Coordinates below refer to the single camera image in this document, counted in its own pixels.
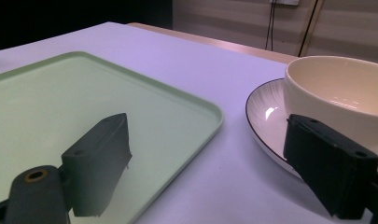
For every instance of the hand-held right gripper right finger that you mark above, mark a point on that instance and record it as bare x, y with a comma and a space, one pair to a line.
326, 168

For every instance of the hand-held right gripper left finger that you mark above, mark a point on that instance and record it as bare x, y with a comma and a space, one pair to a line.
96, 161

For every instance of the cream ceramic cup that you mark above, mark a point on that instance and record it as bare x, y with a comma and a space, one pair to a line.
336, 93

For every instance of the white saucer with dark rim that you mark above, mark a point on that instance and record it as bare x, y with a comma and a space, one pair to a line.
267, 115

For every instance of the light green plastic tray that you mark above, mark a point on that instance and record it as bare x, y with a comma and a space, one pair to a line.
68, 102

